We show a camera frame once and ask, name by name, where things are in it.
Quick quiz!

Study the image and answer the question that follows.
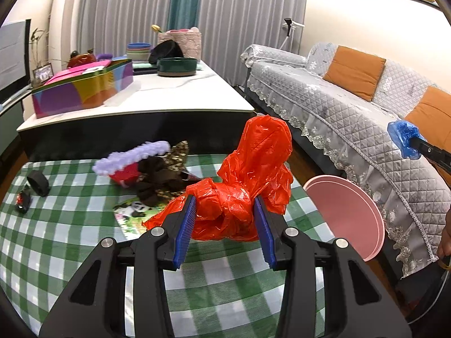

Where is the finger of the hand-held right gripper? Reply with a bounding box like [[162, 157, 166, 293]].
[[410, 137, 451, 180]]

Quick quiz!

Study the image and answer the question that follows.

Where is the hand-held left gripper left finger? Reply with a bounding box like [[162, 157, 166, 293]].
[[39, 194, 198, 338]]

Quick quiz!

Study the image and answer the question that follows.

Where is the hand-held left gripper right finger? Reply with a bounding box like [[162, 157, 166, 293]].
[[253, 195, 413, 338]]

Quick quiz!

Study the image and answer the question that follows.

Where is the blue plastic shoe cover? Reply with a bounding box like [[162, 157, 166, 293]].
[[387, 120, 427, 160]]

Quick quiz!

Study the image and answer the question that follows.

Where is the red plastic bag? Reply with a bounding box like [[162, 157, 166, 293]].
[[142, 114, 295, 243]]

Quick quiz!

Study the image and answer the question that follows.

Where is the pink bin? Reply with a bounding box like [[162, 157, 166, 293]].
[[303, 175, 386, 262]]

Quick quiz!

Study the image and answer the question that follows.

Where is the person's right hand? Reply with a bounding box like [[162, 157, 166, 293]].
[[436, 209, 451, 261]]

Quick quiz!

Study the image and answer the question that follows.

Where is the orange cushion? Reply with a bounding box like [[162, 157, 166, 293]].
[[403, 86, 451, 141], [322, 45, 387, 102]]

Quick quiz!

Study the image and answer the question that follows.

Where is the green tissue packet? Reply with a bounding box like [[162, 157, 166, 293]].
[[113, 199, 170, 235]]

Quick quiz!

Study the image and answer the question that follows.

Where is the brown ribbon bow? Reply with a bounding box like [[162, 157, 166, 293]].
[[136, 157, 196, 208]]

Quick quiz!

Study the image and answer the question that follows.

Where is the leopard print cloth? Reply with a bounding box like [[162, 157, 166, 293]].
[[164, 140, 208, 198]]

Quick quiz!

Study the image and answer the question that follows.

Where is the grey quilted sofa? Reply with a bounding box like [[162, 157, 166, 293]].
[[240, 42, 451, 279]]

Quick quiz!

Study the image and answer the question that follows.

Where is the green checked cloth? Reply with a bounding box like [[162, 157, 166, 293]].
[[0, 153, 339, 338]]

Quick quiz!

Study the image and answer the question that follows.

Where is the white coffee table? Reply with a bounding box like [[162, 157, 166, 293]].
[[17, 58, 256, 163]]

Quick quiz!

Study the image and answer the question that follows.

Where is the small black red toy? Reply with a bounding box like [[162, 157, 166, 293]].
[[15, 188, 33, 214]]

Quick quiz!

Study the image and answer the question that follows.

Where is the green round tray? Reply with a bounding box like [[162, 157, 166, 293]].
[[156, 57, 198, 77]]

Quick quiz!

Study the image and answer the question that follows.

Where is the multicoloured box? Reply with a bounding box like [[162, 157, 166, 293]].
[[31, 59, 134, 119]]

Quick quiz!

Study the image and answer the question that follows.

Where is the black hat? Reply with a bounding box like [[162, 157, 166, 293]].
[[148, 40, 184, 66]]

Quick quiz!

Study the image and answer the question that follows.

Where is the stack of pastel bowls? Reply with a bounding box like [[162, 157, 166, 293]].
[[126, 42, 153, 65]]

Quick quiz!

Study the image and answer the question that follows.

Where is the pink lace basket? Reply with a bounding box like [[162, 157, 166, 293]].
[[157, 28, 202, 61]]

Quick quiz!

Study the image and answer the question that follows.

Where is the white clip lamp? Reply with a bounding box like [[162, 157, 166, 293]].
[[282, 17, 305, 50]]

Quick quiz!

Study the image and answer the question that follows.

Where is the red teapot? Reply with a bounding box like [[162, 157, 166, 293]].
[[66, 48, 96, 69]]

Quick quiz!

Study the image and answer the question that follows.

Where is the television cabinet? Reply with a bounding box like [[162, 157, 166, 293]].
[[0, 88, 34, 159]]

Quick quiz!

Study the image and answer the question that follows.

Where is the grey curtain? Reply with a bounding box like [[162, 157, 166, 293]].
[[70, 0, 311, 87]]

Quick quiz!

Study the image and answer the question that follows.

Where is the teal curtain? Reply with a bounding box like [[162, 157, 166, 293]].
[[166, 0, 201, 32]]

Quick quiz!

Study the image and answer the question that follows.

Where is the thin leafy plant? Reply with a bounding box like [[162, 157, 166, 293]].
[[30, 28, 48, 67]]

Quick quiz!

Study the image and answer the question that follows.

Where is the television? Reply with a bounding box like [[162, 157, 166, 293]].
[[0, 19, 32, 92]]

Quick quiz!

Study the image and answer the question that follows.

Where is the white standing air conditioner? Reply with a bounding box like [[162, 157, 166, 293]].
[[53, 0, 83, 60]]

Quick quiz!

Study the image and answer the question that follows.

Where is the photo frame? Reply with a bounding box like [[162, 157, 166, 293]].
[[32, 63, 53, 81]]

